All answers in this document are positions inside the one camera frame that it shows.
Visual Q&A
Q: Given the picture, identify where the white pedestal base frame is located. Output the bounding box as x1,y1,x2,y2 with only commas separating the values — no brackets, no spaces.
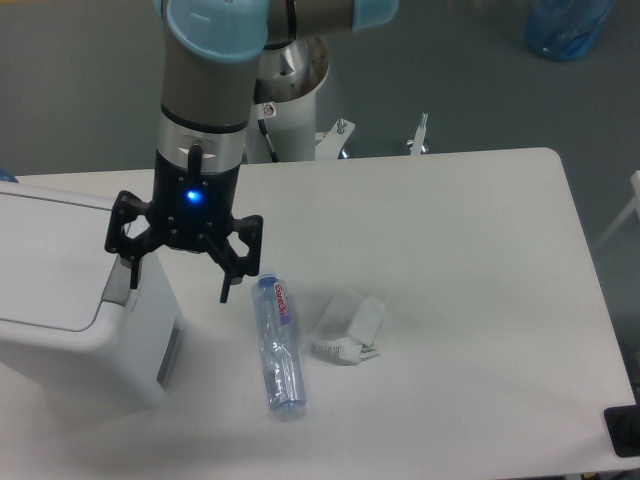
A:
241,112,431,164

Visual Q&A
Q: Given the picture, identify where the crushed clear plastic bottle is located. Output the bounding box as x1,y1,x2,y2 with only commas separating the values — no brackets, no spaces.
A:
251,270,307,421

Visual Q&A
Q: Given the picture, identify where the black device at table edge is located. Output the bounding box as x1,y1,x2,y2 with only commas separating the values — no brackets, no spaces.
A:
604,405,639,458

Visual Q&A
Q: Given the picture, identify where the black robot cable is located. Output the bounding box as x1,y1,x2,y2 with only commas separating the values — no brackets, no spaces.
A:
252,79,281,164

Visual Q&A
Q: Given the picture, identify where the white furniture leg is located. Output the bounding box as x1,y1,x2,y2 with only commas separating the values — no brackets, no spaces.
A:
594,170,640,250

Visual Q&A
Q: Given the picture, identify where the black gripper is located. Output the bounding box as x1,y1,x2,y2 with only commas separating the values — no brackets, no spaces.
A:
104,154,264,304

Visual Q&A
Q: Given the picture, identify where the blue plastic bag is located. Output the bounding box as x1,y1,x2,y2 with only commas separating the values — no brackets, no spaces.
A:
524,0,616,62

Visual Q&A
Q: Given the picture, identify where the crumpled white paper wrapper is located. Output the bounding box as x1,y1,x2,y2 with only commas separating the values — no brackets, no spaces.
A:
304,290,386,366

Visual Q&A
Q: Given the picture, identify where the white lidded trash can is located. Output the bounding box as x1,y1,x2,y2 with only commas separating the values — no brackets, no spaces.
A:
1,182,186,408

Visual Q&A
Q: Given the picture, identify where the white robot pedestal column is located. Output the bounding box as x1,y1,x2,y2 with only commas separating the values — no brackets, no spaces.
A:
239,35,331,164

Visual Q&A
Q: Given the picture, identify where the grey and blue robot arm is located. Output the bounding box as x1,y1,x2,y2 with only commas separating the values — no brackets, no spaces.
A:
105,1,398,289

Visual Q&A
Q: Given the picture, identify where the blue object behind trash can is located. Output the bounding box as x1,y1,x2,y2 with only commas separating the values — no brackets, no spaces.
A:
0,168,18,183

